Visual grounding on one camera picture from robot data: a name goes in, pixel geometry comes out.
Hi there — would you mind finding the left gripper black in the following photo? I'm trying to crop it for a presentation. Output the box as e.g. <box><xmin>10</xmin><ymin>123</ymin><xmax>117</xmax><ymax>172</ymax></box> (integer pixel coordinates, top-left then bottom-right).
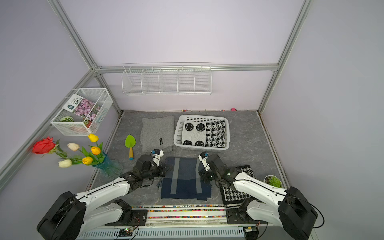
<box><xmin>142</xmin><ymin>163</ymin><xmax>172</xmax><ymax>181</ymax></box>

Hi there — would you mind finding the navy grey plaid scarf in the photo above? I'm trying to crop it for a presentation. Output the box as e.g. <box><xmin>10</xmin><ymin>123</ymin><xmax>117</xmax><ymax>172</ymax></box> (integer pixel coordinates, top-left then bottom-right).
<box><xmin>161</xmin><ymin>157</ymin><xmax>212</xmax><ymax>201</ymax></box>

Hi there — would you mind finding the white plastic perforated basket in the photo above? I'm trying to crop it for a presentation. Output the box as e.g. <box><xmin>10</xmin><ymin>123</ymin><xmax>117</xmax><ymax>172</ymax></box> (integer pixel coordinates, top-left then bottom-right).
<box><xmin>174</xmin><ymin>115</ymin><xmax>230</xmax><ymax>152</ymax></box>

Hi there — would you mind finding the white black smiley scarf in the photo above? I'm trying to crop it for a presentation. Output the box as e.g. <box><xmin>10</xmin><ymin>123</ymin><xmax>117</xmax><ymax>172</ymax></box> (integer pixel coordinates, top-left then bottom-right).
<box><xmin>181</xmin><ymin>121</ymin><xmax>226</xmax><ymax>148</ymax></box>

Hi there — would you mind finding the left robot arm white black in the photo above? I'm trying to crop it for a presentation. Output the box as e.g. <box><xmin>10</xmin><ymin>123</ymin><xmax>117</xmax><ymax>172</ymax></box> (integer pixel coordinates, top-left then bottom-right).
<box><xmin>37</xmin><ymin>149</ymin><xmax>165</xmax><ymax>240</ymax></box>

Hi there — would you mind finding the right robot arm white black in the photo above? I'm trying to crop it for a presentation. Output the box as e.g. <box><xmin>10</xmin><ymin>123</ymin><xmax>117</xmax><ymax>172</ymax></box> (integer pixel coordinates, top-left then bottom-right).
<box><xmin>199</xmin><ymin>152</ymin><xmax>319</xmax><ymax>240</ymax></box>

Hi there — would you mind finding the black white houndstooth scarf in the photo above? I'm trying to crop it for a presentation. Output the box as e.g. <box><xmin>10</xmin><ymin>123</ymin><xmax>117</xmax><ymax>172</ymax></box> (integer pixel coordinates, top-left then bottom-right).
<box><xmin>220</xmin><ymin>165</ymin><xmax>255</xmax><ymax>206</ymax></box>

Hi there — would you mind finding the green toy shovel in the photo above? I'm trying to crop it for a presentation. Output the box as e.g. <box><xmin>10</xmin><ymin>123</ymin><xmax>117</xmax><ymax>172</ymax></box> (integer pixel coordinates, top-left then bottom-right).
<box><xmin>125</xmin><ymin>135</ymin><xmax>136</xmax><ymax>161</ymax></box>

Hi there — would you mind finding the tulip bouquet in teal vase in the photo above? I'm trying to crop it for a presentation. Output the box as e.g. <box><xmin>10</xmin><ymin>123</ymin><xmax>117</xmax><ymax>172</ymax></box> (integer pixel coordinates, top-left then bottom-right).
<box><xmin>58</xmin><ymin>134</ymin><xmax>122</xmax><ymax>178</ymax></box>

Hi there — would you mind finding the small potted succulent white pot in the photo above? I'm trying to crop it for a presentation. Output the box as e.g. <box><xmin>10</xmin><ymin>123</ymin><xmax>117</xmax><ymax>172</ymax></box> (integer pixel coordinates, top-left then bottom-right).
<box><xmin>264</xmin><ymin>175</ymin><xmax>283</xmax><ymax>188</ymax></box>

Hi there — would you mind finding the purple flower seed packet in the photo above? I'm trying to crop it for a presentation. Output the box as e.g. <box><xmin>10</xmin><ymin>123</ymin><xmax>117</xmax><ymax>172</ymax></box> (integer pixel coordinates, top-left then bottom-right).
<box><xmin>63</xmin><ymin>94</ymin><xmax>101</xmax><ymax>121</ymax></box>

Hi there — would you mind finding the red artificial rose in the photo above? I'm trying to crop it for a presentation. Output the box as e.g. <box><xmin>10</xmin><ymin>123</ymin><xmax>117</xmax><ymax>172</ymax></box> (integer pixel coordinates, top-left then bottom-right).
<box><xmin>32</xmin><ymin>137</ymin><xmax>68</xmax><ymax>158</ymax></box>

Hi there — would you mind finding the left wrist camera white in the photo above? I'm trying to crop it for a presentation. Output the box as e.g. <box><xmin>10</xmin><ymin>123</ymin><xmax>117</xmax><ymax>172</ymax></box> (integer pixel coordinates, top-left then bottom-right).
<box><xmin>151</xmin><ymin>149</ymin><xmax>164</xmax><ymax>167</ymax></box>

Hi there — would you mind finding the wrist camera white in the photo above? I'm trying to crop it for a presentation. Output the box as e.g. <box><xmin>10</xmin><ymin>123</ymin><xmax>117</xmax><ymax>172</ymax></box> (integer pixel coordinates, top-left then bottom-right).
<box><xmin>151</xmin><ymin>149</ymin><xmax>164</xmax><ymax>167</ymax></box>
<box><xmin>199</xmin><ymin>152</ymin><xmax>210</xmax><ymax>171</ymax></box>

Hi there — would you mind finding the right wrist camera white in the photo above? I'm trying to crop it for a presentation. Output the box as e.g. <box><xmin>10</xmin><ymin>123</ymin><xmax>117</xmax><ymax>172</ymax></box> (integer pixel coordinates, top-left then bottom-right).
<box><xmin>199</xmin><ymin>152</ymin><xmax>210</xmax><ymax>171</ymax></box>

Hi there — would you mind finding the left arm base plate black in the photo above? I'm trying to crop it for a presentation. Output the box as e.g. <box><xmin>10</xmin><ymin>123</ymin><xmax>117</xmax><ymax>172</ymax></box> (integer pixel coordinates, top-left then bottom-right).
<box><xmin>105</xmin><ymin>210</ymin><xmax>148</xmax><ymax>227</ymax></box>

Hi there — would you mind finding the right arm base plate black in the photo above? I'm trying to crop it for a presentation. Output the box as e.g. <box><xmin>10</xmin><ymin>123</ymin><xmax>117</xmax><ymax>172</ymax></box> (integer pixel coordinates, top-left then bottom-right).
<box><xmin>226</xmin><ymin>208</ymin><xmax>266</xmax><ymax>225</ymax></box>

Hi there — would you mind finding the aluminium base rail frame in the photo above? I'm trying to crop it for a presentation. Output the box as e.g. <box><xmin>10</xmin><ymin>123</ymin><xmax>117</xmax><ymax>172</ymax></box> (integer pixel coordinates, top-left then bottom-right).
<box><xmin>55</xmin><ymin>204</ymin><xmax>319</xmax><ymax>240</ymax></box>

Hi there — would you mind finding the white wire side basket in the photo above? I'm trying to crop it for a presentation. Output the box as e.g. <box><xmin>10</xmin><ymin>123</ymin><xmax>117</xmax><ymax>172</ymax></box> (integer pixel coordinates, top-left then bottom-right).
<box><xmin>51</xmin><ymin>88</ymin><xmax>113</xmax><ymax>137</ymax></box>

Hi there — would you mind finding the white wire wall shelf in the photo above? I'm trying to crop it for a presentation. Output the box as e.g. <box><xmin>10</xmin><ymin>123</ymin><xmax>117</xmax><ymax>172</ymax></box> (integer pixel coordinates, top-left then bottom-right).
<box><xmin>122</xmin><ymin>62</ymin><xmax>213</xmax><ymax>95</ymax></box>

